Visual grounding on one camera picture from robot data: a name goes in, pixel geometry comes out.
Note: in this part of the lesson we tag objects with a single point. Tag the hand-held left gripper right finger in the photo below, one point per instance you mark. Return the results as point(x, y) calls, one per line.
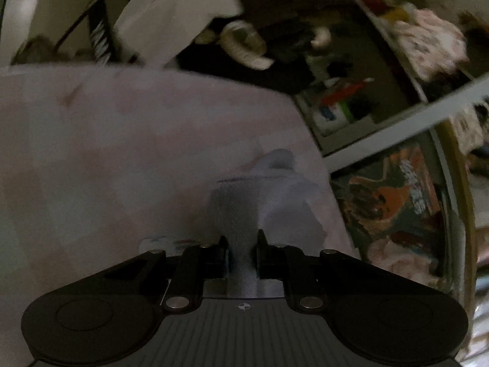
point(261, 262)

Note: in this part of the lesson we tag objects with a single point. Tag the pink floral cloth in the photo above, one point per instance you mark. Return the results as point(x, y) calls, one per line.
point(431, 42)

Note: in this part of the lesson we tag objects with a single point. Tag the white fluffy item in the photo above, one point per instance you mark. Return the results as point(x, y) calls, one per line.
point(244, 46)

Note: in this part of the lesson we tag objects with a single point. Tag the toy box with red items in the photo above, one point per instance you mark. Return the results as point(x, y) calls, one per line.
point(332, 116)

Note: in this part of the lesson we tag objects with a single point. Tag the white bookshelf frame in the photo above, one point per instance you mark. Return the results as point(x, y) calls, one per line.
point(382, 137)

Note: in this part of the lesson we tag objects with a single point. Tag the person's white top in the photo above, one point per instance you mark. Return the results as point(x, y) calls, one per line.
point(172, 7)

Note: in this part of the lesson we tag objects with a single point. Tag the grey-blue garment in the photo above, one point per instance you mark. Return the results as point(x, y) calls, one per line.
point(267, 198)

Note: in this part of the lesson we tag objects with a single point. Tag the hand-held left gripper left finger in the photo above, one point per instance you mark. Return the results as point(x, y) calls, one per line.
point(225, 262)

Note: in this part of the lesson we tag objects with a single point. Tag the red pen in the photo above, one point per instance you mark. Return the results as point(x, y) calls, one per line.
point(344, 91)

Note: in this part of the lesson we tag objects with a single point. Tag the pink plush bunny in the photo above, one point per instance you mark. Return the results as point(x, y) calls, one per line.
point(401, 256)

